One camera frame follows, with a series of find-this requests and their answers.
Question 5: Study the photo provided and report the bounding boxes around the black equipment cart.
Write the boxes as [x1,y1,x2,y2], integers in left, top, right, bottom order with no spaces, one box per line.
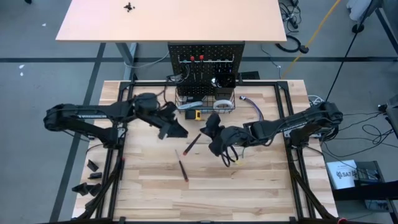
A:
[329,160,398,224]

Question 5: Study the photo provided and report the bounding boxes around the blue cable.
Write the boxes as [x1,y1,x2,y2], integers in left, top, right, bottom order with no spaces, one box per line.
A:
[239,95,265,122]

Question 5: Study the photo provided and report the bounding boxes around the pale wood side table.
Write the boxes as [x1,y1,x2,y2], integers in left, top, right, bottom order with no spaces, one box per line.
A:
[55,0,287,81]

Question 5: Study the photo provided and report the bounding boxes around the dark grey floor equipment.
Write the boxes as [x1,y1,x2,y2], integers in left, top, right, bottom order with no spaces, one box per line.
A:
[377,93,398,139]

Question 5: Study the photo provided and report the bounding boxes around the grey floor cable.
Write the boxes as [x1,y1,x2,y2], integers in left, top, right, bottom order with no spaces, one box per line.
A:
[123,50,170,70]

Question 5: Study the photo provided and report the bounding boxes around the clear black safety glasses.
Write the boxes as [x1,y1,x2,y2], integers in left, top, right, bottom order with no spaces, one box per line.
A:
[167,63,190,83]

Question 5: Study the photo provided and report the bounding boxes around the white cloth bundle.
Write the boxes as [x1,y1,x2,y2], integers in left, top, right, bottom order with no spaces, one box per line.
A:
[346,0,374,22]

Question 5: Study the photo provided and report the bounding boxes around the black wire basket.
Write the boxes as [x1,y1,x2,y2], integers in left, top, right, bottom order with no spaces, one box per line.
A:
[174,86,236,114]

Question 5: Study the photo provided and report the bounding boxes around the black yellow tape measure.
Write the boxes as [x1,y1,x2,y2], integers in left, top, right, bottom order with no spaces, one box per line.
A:
[185,109,202,121]

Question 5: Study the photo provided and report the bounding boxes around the white cable bundle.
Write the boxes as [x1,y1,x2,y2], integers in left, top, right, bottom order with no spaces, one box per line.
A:
[307,95,325,107]

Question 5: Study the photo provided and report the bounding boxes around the tangled black power cables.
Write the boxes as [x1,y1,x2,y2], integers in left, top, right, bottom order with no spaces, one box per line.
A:
[278,0,302,32]

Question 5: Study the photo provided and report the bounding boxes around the metal wire hook rail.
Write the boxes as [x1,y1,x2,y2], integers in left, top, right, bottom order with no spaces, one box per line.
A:
[177,55,234,65]

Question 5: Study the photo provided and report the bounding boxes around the white labelled box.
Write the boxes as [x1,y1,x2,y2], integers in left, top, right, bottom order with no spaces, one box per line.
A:
[325,159,359,190]

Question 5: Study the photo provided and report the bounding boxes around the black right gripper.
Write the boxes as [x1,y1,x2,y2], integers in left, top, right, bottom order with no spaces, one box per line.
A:
[200,112,249,156]

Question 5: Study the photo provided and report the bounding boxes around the black electronic box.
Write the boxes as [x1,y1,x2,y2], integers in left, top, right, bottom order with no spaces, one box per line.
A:
[356,161,379,182]

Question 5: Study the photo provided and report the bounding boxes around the black plastic cup bin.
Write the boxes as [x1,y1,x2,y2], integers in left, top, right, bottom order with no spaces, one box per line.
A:
[214,73,236,100]

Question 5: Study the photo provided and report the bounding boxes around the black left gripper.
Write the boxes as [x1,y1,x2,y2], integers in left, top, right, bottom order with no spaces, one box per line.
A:
[139,104,189,140]

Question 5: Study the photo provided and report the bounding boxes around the grey utility knife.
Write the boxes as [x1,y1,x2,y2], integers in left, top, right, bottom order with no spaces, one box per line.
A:
[177,101,203,110]

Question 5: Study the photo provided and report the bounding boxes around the black aluminium table frame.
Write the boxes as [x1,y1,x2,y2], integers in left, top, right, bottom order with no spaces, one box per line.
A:
[74,80,340,224]

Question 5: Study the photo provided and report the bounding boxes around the black perforated peg board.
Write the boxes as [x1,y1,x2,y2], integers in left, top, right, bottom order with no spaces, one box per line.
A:
[167,42,246,97]

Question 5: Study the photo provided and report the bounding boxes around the thick black diagonal cable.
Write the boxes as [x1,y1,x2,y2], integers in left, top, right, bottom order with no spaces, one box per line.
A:
[325,0,374,102]

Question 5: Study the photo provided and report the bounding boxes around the dark handled chrome tool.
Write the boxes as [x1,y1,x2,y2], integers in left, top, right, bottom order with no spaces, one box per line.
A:
[174,149,190,183]

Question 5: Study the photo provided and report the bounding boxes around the white masking tape roll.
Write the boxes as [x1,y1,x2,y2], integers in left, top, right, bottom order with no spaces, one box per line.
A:
[213,99,234,110]

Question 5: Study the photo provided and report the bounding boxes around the black red handled screwdriver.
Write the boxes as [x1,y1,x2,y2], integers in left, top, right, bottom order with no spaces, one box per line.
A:
[182,133,203,156]
[189,55,196,82]

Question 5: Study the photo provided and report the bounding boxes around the black floor cable coil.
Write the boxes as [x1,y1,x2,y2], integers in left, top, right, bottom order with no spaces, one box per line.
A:
[275,34,310,54]

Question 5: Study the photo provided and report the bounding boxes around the black looped wrist cable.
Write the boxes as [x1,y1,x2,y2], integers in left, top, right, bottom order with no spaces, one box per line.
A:
[220,143,240,168]

